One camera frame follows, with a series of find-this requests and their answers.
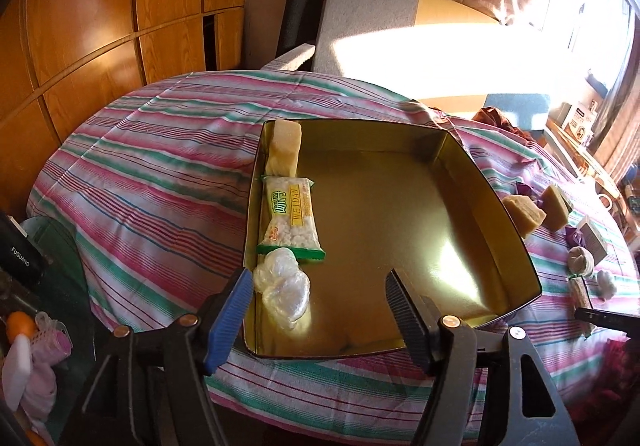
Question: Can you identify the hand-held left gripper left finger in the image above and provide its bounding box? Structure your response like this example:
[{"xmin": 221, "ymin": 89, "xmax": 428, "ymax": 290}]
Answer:
[{"xmin": 62, "ymin": 267, "xmax": 256, "ymax": 446}]

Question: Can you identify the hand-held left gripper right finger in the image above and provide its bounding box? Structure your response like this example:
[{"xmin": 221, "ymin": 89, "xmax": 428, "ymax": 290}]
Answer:
[{"xmin": 385, "ymin": 268, "xmax": 583, "ymax": 446}]

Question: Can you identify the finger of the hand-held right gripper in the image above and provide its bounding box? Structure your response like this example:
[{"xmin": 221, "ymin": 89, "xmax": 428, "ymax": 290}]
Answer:
[{"xmin": 574, "ymin": 307, "xmax": 640, "ymax": 329}]

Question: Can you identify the beige packet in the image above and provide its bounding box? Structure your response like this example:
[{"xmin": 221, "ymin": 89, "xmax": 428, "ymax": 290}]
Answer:
[{"xmin": 570, "ymin": 276, "xmax": 594, "ymax": 337}]

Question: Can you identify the white cardboard box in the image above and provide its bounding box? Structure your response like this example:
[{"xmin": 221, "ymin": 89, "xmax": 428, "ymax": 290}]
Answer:
[{"xmin": 575, "ymin": 216, "xmax": 608, "ymax": 267}]

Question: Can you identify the gold metal tin box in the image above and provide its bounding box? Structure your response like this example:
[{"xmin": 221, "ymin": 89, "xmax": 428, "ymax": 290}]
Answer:
[{"xmin": 241, "ymin": 118, "xmax": 543, "ymax": 361}]

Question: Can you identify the yellow sponge with green side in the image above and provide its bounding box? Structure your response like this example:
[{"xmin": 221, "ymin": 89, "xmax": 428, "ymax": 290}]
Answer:
[{"xmin": 540, "ymin": 183, "xmax": 573, "ymax": 232}]

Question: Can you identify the large tan sponge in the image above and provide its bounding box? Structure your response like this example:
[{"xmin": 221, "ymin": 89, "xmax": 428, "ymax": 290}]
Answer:
[{"xmin": 501, "ymin": 195, "xmax": 547, "ymax": 239}]

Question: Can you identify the small white crumpled plastic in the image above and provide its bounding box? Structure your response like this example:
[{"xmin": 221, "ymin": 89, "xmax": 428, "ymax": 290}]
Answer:
[{"xmin": 595, "ymin": 270, "xmax": 618, "ymax": 301}]

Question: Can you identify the clear crumpled plastic bag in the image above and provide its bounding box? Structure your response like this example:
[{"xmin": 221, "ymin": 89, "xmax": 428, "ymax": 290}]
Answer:
[{"xmin": 252, "ymin": 247, "xmax": 311, "ymax": 331}]

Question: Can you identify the white round wrapped item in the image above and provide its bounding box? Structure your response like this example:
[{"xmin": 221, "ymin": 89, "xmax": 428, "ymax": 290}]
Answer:
[{"xmin": 567, "ymin": 246, "xmax": 596, "ymax": 279}]

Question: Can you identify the green white snack packet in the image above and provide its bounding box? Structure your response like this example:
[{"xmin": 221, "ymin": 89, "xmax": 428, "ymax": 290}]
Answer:
[{"xmin": 256, "ymin": 174, "xmax": 327, "ymax": 263}]

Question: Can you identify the wooden slatted rack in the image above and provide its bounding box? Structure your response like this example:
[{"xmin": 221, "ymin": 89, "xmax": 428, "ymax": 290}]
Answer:
[{"xmin": 545, "ymin": 116, "xmax": 626, "ymax": 189}]

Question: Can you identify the striped pink green blanket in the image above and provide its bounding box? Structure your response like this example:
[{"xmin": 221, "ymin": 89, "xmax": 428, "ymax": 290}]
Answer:
[{"xmin": 27, "ymin": 70, "xmax": 640, "ymax": 427}]

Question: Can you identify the green plastic basin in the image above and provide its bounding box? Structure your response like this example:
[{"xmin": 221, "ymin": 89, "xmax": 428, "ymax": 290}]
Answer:
[{"xmin": 20, "ymin": 216, "xmax": 96, "ymax": 327}]

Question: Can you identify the pale yellow sponge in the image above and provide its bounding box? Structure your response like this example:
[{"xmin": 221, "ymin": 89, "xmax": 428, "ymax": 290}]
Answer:
[{"xmin": 264, "ymin": 120, "xmax": 304, "ymax": 176}]

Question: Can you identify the white printed carton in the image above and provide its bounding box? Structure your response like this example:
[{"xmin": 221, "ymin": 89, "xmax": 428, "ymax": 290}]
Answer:
[{"xmin": 560, "ymin": 101, "xmax": 601, "ymax": 144}]

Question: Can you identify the pink cloth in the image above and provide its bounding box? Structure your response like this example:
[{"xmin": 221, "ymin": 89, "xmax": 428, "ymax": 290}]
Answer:
[{"xmin": 0, "ymin": 311, "xmax": 73, "ymax": 427}]

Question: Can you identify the beige curtain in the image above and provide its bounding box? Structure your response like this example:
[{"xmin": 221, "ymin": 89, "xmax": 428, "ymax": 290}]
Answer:
[{"xmin": 592, "ymin": 16, "xmax": 640, "ymax": 182}]

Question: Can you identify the brown cloth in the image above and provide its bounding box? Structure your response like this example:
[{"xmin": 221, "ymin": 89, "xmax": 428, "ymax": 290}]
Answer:
[{"xmin": 472, "ymin": 107, "xmax": 533, "ymax": 137}]

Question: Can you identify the orange fruit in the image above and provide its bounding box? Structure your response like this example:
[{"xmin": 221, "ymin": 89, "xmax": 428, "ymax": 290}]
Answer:
[{"xmin": 6, "ymin": 311, "xmax": 38, "ymax": 344}]

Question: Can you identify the black device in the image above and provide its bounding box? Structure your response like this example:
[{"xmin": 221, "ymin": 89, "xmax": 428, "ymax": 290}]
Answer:
[{"xmin": 0, "ymin": 211, "xmax": 48, "ymax": 287}]

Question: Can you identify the blue cushion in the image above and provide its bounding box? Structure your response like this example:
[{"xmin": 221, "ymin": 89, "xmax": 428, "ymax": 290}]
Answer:
[{"xmin": 482, "ymin": 93, "xmax": 551, "ymax": 132}]

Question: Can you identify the grey and yellow sofa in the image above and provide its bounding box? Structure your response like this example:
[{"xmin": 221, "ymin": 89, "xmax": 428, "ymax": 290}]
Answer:
[{"xmin": 265, "ymin": 0, "xmax": 556, "ymax": 112}]

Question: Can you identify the black rolled mat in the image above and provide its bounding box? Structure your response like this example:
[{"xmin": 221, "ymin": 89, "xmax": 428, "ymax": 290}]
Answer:
[{"xmin": 276, "ymin": 0, "xmax": 333, "ymax": 59}]

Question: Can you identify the wooden wardrobe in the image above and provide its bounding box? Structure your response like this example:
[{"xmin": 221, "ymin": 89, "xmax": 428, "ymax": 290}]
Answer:
[{"xmin": 0, "ymin": 0, "xmax": 251, "ymax": 222}]

